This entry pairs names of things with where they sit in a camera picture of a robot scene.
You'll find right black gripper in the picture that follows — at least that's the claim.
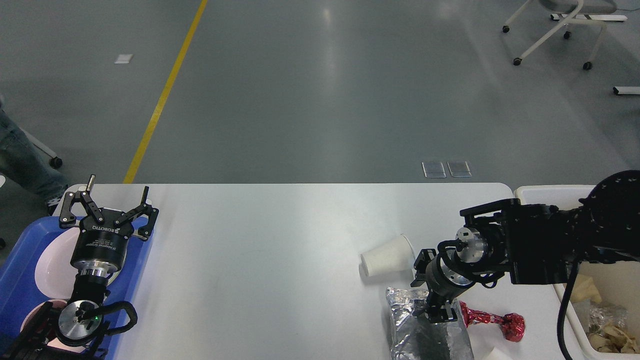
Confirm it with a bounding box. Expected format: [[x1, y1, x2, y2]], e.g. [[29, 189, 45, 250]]
[[410, 248, 476, 324]]

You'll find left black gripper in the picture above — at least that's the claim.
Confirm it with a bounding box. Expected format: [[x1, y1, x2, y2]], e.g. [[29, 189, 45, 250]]
[[59, 174, 160, 276]]

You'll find foil sheet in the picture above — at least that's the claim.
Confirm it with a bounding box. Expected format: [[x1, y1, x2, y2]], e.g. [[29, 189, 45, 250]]
[[385, 287, 474, 360]]

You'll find pink plate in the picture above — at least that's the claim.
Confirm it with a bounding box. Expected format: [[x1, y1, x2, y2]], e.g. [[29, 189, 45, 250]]
[[34, 227, 109, 300]]

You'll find pink ribbed mug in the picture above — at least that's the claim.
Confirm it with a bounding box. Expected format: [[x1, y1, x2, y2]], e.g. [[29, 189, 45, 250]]
[[20, 298, 91, 354]]

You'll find brown paper bag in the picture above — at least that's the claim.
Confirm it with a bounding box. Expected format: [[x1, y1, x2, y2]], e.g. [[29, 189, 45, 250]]
[[570, 274, 602, 304]]

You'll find brown paper ball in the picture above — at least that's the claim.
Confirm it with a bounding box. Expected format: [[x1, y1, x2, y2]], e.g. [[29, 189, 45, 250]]
[[587, 323, 640, 354]]

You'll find aluminium foil tray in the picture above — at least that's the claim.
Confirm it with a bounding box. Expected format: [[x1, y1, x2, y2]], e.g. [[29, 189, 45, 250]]
[[571, 300, 628, 335]]

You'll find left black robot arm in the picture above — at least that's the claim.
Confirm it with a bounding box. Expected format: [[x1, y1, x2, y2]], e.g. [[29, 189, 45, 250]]
[[1, 175, 159, 360]]

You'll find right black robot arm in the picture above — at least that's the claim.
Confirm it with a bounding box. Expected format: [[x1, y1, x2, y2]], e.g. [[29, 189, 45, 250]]
[[411, 170, 640, 360]]

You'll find light green plate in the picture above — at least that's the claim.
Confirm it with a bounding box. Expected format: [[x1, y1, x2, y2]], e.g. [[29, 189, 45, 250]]
[[107, 260, 126, 286]]

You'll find white chair base left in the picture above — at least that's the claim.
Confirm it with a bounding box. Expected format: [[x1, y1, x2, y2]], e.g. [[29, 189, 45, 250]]
[[20, 127, 64, 170]]

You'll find red foil wrapper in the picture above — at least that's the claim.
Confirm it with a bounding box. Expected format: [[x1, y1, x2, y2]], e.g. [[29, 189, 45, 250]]
[[459, 301, 526, 343]]

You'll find person leg with sneaker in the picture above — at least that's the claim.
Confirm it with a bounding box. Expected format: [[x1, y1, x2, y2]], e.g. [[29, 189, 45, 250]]
[[0, 96, 69, 216]]

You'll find beige plastic bin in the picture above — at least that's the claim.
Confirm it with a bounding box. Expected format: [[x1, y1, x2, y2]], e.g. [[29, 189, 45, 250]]
[[514, 184, 640, 360]]

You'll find white bar on floor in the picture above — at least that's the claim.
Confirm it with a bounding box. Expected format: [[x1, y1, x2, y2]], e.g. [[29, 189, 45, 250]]
[[612, 86, 640, 96]]

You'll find white rolling chair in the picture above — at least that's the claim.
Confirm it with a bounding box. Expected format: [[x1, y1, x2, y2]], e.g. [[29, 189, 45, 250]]
[[512, 0, 628, 71]]

